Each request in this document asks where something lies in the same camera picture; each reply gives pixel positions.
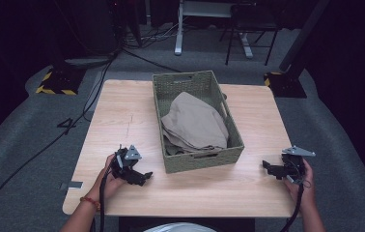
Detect short black floor cable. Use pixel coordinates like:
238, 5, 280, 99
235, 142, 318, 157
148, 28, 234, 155
122, 47, 183, 73

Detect person's right hand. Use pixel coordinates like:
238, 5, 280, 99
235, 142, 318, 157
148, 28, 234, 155
283, 159, 317, 211

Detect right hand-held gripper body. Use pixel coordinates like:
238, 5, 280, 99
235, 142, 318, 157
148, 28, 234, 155
281, 145, 317, 186

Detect right hand-held gripper cable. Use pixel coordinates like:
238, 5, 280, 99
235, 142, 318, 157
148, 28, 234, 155
279, 182, 305, 232

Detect grey tape piece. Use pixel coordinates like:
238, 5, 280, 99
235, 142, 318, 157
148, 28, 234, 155
59, 181, 84, 190

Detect green woven basket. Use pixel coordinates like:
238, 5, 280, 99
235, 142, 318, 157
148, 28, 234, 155
152, 70, 245, 174

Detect black slanted stand pole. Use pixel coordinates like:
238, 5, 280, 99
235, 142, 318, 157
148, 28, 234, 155
278, 0, 331, 73

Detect red bead bracelet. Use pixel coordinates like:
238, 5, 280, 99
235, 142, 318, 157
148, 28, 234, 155
79, 196, 101, 212

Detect beige shorts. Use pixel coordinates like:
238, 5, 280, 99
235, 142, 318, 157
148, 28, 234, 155
160, 91, 230, 157

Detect long black floor cable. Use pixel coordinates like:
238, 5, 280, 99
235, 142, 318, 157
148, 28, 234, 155
0, 47, 122, 228

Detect left hand-held gripper cable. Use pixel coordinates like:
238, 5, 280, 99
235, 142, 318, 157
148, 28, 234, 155
98, 167, 113, 232

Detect hand-held gripper cable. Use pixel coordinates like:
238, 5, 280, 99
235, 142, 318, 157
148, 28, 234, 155
98, 167, 113, 232
279, 182, 305, 232

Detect black metal chair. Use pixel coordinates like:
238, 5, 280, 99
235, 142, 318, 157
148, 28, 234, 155
218, 2, 282, 67

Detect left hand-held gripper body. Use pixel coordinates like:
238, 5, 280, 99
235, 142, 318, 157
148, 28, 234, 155
111, 144, 143, 186

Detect person's white clothing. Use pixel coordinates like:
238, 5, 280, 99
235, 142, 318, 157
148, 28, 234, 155
143, 221, 218, 232

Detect person's left hand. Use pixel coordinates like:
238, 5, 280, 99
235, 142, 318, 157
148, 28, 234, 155
92, 154, 127, 203

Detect tangled floor cable bundle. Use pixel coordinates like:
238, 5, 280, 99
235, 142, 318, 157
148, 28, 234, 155
122, 21, 186, 50

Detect white desk frame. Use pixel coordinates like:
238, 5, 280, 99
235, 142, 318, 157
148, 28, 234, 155
174, 0, 256, 59

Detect black yellow striped stand base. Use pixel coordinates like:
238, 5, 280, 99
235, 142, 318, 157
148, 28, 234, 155
35, 67, 87, 97
263, 71, 308, 99

